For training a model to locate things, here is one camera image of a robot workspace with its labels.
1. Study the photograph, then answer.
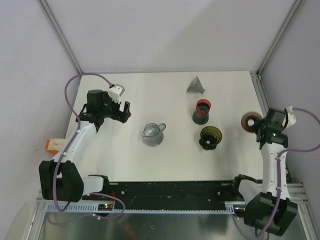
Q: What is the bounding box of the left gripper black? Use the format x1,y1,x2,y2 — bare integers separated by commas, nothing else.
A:
99,91,131,124

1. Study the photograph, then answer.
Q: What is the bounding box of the brown wooden dripper ring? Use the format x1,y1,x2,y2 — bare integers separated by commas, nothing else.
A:
240,111,263,133

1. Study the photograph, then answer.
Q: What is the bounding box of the clear glass carafe server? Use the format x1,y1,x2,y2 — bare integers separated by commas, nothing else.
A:
142,123,167,147

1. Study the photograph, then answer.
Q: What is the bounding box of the clear glass dripper cone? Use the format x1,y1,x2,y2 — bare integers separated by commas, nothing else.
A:
186,76,206,94

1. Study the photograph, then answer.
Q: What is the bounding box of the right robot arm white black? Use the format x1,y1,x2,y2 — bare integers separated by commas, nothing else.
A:
230,106,298,240

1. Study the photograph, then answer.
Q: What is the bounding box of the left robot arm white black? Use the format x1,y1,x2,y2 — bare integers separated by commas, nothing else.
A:
38,84,131,203

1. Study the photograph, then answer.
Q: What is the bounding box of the olive green dripper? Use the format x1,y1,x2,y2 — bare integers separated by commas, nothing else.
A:
199,126,223,151

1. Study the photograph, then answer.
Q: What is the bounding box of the red black coffee dripper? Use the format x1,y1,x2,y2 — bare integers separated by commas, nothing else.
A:
192,99,211,125

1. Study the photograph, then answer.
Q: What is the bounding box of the orange white box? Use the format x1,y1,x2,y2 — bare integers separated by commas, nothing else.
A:
44,138,67,155

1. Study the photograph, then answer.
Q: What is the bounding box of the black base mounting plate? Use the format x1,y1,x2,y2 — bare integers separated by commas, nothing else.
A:
82,181,247,211

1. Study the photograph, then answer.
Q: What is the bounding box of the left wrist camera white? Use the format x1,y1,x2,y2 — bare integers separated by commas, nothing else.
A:
108,84,125,104

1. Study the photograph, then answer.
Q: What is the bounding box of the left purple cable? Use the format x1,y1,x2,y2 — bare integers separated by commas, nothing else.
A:
47,72,126,225

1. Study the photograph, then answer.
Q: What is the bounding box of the purple cable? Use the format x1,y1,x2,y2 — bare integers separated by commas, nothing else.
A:
47,72,126,225
253,107,320,240

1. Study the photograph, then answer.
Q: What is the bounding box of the grey cable duct rail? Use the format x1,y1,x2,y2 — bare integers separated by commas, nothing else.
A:
43,201,237,214

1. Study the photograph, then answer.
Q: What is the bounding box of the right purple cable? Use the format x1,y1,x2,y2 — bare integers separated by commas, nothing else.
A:
253,107,320,240

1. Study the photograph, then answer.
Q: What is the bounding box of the left aluminium frame post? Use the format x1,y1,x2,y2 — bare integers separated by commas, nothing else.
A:
37,0,83,74

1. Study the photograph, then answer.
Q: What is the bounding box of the aluminium frame post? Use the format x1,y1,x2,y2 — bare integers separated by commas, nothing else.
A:
256,0,305,76
37,0,83,74

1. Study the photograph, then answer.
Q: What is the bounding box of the right aluminium frame post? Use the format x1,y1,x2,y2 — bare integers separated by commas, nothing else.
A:
256,0,305,76

